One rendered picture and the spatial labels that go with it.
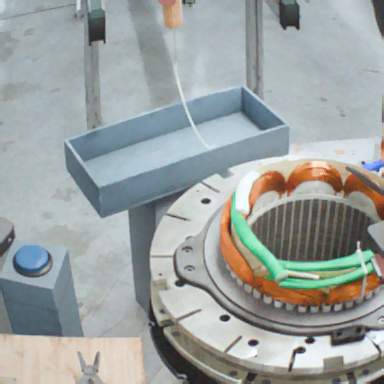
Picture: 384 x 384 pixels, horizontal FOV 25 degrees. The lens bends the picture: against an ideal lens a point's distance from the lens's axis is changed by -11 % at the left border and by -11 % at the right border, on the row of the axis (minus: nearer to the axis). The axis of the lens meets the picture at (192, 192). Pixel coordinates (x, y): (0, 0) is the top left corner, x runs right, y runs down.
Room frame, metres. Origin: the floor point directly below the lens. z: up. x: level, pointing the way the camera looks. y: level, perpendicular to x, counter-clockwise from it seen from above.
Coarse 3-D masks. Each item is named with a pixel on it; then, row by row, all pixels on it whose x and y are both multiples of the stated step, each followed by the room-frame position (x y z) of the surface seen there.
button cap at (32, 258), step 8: (24, 248) 0.72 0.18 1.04; (32, 248) 0.72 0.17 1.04; (40, 248) 0.72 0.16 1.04; (16, 256) 0.71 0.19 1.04; (24, 256) 0.71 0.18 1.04; (32, 256) 0.71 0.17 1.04; (40, 256) 0.71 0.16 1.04; (16, 264) 0.71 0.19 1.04; (24, 264) 0.70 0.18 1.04; (32, 264) 0.70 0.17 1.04; (40, 264) 0.70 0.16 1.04
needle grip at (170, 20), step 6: (180, 0) 0.72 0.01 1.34; (162, 6) 0.71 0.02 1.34; (168, 6) 0.71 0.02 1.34; (174, 6) 0.71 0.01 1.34; (180, 6) 0.71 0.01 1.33; (168, 12) 0.71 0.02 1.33; (174, 12) 0.71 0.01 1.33; (180, 12) 0.71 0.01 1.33; (168, 18) 0.71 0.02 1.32; (174, 18) 0.71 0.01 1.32; (180, 18) 0.71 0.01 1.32; (168, 24) 0.71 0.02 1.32; (174, 24) 0.71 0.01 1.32; (180, 24) 0.71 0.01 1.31
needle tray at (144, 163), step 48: (240, 96) 1.01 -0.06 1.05; (96, 144) 0.91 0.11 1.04; (144, 144) 0.94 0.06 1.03; (192, 144) 0.94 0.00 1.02; (240, 144) 0.89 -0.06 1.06; (288, 144) 0.92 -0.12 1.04; (96, 192) 0.81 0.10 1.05; (144, 192) 0.83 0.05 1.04; (144, 240) 0.88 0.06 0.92; (144, 288) 0.89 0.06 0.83
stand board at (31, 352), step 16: (0, 336) 0.56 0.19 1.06; (16, 336) 0.56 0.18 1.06; (32, 336) 0.57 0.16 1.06; (0, 352) 0.54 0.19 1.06; (16, 352) 0.54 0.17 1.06; (32, 352) 0.54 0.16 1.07; (48, 352) 0.54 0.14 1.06; (64, 352) 0.55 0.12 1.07; (96, 352) 0.55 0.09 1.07; (112, 352) 0.55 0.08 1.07; (128, 352) 0.55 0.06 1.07; (0, 368) 0.51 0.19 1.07; (16, 368) 0.52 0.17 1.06; (32, 368) 0.52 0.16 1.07; (48, 368) 0.52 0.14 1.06; (64, 368) 0.52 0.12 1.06; (80, 368) 0.53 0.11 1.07; (112, 368) 0.53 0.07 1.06; (128, 368) 0.53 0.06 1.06; (144, 368) 0.53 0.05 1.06
